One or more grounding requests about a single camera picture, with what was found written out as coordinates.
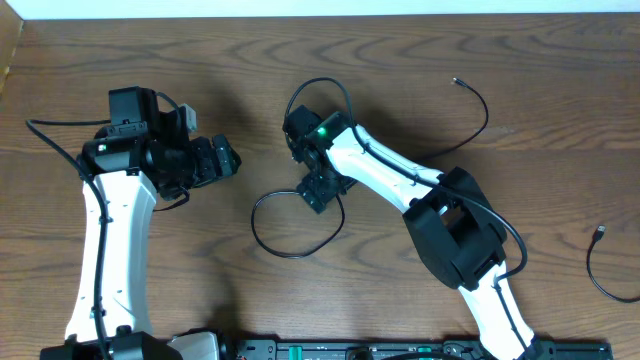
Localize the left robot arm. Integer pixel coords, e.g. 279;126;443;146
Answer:
40;86;241;359

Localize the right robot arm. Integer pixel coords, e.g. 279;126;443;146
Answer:
283;106;540;359

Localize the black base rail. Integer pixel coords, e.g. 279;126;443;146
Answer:
164;327;614;360

